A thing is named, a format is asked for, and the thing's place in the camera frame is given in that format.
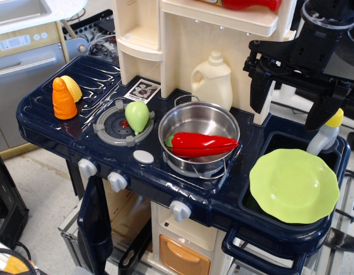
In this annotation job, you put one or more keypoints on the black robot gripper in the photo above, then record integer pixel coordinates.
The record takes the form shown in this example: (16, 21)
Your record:
(275, 61)

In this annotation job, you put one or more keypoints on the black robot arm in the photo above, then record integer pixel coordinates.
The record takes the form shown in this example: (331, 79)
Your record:
(325, 22)

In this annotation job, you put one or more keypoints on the light green plastic plate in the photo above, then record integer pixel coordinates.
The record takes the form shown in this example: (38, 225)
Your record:
(294, 186)

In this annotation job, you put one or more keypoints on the green toy pear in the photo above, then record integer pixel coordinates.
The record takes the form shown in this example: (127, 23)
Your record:
(137, 115)

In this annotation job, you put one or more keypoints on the grey yellow toy faucet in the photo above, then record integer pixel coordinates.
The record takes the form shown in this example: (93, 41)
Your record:
(327, 134)

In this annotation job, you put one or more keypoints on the cream toy detergent bottle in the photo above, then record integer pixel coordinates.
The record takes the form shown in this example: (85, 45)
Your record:
(211, 81)

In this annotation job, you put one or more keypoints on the red toy ketchup bottle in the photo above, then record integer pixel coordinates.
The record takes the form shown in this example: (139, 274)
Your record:
(272, 5)

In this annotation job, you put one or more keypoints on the navy toy kitchen counter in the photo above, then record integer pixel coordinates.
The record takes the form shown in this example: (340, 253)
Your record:
(217, 203)

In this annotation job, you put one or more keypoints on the stainless steel pot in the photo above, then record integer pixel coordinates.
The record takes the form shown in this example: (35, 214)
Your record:
(199, 117)

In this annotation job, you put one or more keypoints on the red toy chili pepper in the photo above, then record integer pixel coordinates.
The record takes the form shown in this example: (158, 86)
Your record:
(195, 145)

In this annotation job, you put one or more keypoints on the cream toy kitchen shelf tower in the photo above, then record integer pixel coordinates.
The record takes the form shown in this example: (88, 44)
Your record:
(164, 41)

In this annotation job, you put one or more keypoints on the black white sticker label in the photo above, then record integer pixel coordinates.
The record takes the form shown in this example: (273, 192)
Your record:
(143, 91)

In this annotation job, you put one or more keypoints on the grey right stove knob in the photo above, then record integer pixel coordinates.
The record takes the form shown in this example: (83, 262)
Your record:
(180, 210)

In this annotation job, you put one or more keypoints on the grey stove knob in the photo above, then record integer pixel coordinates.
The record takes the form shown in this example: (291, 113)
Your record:
(87, 168)
(180, 210)
(117, 182)

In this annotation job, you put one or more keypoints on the grey oval button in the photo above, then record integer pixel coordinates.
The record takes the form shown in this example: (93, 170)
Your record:
(143, 157)

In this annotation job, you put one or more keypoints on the grey toy stove burner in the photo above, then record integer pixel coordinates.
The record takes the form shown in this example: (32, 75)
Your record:
(112, 127)

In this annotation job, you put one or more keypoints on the grey middle stove knob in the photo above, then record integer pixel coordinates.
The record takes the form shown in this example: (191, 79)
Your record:
(117, 182)

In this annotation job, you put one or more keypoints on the orange toy drawer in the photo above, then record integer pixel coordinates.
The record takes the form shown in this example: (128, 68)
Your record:
(182, 259)

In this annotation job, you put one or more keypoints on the yellow toy corn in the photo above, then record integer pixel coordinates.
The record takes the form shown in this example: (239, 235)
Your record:
(73, 88)

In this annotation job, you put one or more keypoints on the grey left stove knob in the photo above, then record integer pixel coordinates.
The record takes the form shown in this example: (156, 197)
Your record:
(87, 168)

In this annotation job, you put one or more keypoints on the orange toy carrot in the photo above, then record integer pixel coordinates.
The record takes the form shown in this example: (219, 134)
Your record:
(63, 103)

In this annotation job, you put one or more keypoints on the navy toy oven door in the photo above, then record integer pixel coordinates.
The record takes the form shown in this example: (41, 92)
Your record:
(94, 227)

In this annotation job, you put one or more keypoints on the black computer case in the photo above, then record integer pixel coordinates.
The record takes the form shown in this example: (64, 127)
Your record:
(13, 211)

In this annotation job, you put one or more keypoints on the navy towel rail handle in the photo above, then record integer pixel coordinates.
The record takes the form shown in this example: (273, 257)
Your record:
(258, 260)

